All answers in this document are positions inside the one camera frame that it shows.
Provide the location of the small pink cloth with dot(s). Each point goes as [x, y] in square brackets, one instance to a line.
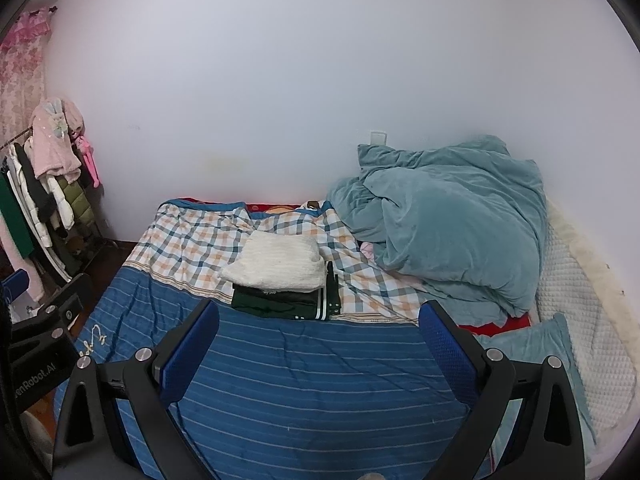
[367, 250]

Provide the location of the black clothes rack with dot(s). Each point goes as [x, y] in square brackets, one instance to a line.
[60, 270]

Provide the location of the hot pink hanging garment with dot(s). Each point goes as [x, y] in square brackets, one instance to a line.
[92, 165]

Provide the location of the pink fleece coat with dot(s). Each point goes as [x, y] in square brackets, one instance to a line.
[50, 145]

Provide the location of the dark green striped garment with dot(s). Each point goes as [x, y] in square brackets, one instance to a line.
[270, 302]

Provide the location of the white long jacket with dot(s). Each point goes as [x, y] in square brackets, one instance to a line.
[22, 180]

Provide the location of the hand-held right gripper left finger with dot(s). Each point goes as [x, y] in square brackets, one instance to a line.
[192, 355]

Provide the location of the white puffer jacket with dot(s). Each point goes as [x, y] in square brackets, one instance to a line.
[62, 205]

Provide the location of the white fuzzy sweater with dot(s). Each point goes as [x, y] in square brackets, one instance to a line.
[280, 260]

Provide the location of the teal pillow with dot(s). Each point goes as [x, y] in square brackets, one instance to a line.
[545, 340]

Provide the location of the teal comforter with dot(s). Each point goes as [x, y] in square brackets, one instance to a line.
[450, 220]

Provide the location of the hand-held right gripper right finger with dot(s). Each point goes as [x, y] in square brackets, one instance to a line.
[447, 355]

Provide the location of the black garment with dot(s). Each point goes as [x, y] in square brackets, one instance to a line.
[35, 185]

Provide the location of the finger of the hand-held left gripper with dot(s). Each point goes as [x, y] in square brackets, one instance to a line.
[75, 295]
[15, 284]

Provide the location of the white quilted mattress pad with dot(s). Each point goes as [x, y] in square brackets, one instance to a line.
[590, 335]

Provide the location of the blue striped plaid bedspread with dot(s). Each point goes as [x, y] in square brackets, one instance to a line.
[300, 385]

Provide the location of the cream fuzzy blanket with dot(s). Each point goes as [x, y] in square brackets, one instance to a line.
[575, 240]

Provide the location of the pink floral curtain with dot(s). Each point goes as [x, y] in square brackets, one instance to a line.
[20, 75]

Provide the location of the white wall socket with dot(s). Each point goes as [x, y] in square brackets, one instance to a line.
[378, 137]

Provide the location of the olive green puffer jacket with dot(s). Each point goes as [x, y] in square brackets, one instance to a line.
[77, 205]

